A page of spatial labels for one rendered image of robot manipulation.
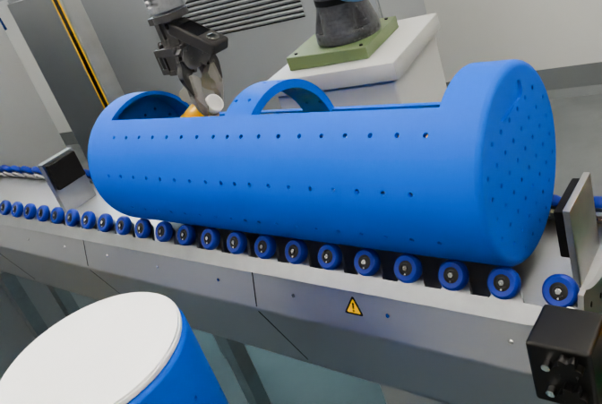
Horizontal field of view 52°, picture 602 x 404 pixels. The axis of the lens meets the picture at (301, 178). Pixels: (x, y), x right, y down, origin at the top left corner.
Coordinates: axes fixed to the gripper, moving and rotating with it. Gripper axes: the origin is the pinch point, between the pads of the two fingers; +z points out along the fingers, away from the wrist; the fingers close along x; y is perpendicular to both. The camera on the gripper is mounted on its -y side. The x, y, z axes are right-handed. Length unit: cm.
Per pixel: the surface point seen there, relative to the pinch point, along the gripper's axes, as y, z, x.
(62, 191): 63, 19, 9
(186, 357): -29, 18, 45
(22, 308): 131, 72, 14
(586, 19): 5, 79, -267
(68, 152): 62, 11, 3
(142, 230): 18.9, 21.7, 16.7
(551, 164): -64, 15, -4
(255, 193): -25.3, 7.1, 19.7
